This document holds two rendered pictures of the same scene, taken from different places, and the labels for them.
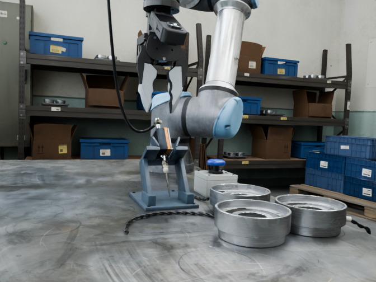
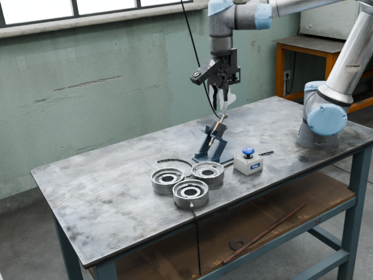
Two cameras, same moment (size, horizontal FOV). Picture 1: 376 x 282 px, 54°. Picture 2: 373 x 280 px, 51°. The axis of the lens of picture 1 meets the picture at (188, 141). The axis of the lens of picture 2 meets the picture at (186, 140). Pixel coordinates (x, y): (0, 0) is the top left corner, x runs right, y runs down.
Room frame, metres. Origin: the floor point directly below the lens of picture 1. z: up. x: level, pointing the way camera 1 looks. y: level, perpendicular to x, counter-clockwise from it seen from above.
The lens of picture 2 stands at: (0.39, -1.17, 1.46)
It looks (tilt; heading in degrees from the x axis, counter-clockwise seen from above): 25 degrees down; 80
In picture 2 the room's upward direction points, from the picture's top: 4 degrees counter-clockwise
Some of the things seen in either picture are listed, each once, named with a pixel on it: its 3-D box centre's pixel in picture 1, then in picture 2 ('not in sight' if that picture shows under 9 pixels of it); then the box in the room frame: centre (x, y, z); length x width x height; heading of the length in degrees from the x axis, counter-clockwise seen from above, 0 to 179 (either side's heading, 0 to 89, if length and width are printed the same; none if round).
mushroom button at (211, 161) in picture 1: (215, 170); (248, 155); (0.78, -0.06, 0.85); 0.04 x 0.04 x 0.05
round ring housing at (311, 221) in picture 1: (309, 214); (190, 194); (0.56, -0.19, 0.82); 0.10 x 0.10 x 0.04
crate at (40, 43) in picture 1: (55, 48); not in sight; (3.91, 1.43, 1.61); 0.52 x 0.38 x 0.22; 113
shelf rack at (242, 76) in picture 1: (277, 116); not in sight; (4.88, -1.17, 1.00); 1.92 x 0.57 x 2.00; 110
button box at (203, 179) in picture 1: (214, 182); (249, 161); (0.79, -0.06, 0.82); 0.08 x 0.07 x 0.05; 20
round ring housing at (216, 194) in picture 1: (239, 200); (207, 174); (0.64, -0.09, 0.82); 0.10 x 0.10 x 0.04
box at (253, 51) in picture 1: (238, 59); not in sight; (4.66, -0.59, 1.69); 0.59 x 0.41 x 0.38; 115
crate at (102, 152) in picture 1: (103, 148); not in sight; (4.10, 0.94, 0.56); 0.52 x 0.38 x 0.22; 107
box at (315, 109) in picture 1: (312, 104); not in sight; (5.06, -1.68, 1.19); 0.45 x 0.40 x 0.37; 105
